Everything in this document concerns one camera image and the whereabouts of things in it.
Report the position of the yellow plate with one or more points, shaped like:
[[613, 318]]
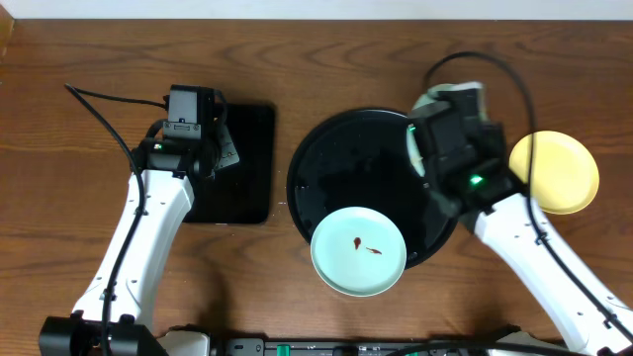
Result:
[[565, 177]]

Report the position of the black rectangular tray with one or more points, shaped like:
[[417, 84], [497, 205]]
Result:
[[240, 194]]

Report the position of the round black tray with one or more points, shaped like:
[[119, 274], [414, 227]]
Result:
[[359, 158]]

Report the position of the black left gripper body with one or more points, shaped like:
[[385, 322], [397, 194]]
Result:
[[216, 161]]

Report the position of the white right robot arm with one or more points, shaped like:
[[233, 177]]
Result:
[[458, 152]]

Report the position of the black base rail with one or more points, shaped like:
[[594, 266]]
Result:
[[346, 347]]

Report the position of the mint plate with two drops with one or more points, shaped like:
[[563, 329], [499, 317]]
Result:
[[358, 252]]

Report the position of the mint plate with sauce smear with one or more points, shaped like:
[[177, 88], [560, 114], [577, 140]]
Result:
[[414, 155]]

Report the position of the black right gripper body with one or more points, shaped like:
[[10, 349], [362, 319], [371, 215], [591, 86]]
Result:
[[496, 145]]

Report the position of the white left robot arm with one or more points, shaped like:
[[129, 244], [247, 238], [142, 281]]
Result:
[[115, 313]]

